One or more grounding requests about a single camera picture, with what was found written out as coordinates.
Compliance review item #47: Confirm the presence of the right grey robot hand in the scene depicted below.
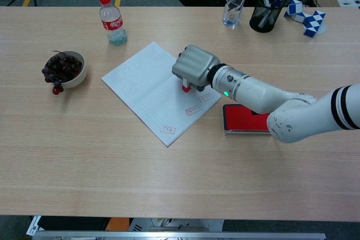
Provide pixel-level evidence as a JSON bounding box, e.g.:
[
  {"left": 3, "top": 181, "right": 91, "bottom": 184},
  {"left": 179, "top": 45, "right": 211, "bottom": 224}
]
[{"left": 172, "top": 44, "right": 221, "bottom": 92}]

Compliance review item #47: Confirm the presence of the red white stamp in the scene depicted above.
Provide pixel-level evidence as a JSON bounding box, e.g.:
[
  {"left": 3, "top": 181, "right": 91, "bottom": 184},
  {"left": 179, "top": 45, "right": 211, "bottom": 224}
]
[{"left": 181, "top": 78, "right": 194, "bottom": 93}]

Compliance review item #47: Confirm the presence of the cola bottle with red cap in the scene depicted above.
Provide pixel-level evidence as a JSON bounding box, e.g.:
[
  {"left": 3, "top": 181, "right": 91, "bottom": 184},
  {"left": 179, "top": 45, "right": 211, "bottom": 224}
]
[{"left": 98, "top": 0, "right": 128, "bottom": 46}]

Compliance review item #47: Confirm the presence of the white lined notebook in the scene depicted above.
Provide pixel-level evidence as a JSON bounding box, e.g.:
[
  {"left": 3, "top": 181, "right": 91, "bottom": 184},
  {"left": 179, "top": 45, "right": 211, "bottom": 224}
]
[{"left": 101, "top": 41, "right": 222, "bottom": 147}]

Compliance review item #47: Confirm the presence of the red ink pad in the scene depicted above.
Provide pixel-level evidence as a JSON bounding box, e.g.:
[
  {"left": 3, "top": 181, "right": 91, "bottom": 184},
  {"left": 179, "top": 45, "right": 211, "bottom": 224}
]
[{"left": 223, "top": 103, "right": 272, "bottom": 136}]

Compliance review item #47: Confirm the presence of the black mesh pen holder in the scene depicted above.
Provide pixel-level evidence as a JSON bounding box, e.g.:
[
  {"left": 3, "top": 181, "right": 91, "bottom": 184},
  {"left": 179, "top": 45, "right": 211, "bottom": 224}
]
[{"left": 249, "top": 0, "right": 287, "bottom": 33}]

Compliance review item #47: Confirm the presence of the cream white bowl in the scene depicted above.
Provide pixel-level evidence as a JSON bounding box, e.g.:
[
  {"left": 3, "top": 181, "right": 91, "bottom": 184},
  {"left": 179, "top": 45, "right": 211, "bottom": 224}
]
[{"left": 44, "top": 51, "right": 88, "bottom": 89}]

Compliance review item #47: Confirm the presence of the blue white snake cube toy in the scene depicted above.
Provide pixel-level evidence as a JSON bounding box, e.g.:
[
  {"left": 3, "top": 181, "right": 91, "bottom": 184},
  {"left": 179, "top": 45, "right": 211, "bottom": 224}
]
[{"left": 283, "top": 0, "right": 327, "bottom": 38}]

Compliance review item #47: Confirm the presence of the dark grape bunch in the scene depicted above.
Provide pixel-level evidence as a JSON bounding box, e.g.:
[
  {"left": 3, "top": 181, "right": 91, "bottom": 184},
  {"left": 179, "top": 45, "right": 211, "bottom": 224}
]
[{"left": 41, "top": 50, "right": 84, "bottom": 96}]

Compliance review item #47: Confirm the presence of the orange block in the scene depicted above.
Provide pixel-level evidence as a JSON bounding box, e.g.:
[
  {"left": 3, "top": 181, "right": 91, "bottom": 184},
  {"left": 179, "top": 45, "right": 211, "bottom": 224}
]
[{"left": 106, "top": 217, "right": 131, "bottom": 232}]

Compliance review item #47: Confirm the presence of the white printed label sheet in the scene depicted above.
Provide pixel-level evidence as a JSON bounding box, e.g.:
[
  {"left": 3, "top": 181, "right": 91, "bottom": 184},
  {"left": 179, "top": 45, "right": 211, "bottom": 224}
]
[{"left": 26, "top": 215, "right": 43, "bottom": 237}]

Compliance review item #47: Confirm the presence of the silver metal rail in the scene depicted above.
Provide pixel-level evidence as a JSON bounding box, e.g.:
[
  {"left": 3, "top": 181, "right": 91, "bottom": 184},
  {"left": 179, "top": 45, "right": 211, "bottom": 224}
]
[{"left": 32, "top": 230, "right": 327, "bottom": 240}]

